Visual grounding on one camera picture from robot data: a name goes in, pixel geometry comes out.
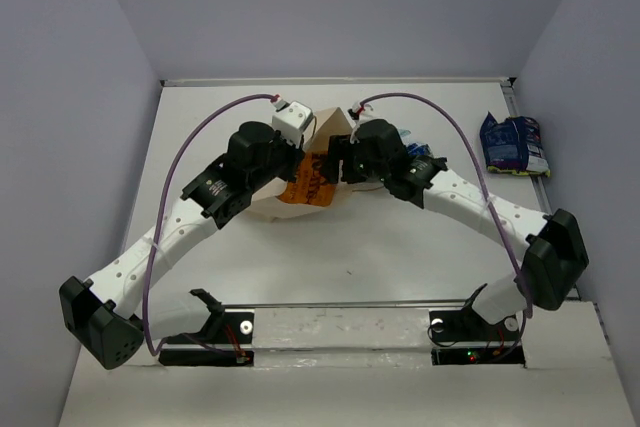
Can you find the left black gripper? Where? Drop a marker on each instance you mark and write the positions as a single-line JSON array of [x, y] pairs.
[[295, 154]]

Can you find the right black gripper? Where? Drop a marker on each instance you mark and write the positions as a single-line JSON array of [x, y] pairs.
[[341, 146]]

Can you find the orange chips bag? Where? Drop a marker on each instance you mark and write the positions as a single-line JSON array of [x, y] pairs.
[[310, 187]]

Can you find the brown paper bag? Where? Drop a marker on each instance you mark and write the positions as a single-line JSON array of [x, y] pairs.
[[265, 203]]

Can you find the blue white snack pack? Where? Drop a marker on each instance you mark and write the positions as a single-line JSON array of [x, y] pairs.
[[413, 145]]

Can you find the dark blue purple snack bag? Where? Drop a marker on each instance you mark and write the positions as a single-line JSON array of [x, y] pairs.
[[513, 146]]

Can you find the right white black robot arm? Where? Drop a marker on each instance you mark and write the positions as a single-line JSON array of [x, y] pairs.
[[548, 249]]

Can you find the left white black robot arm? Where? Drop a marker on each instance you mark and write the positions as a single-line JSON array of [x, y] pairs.
[[109, 312]]

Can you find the white front cover board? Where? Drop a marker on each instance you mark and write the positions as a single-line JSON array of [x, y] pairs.
[[568, 379]]

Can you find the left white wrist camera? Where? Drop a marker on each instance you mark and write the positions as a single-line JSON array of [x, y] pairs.
[[291, 119]]

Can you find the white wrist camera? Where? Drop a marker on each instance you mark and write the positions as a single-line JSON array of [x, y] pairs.
[[361, 112], [291, 119]]

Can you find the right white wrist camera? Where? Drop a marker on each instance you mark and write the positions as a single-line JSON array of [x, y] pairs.
[[361, 112]]

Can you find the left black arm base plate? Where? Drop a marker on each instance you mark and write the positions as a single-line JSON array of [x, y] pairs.
[[224, 341]]

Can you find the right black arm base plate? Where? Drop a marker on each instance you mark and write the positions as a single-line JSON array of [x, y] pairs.
[[461, 338]]

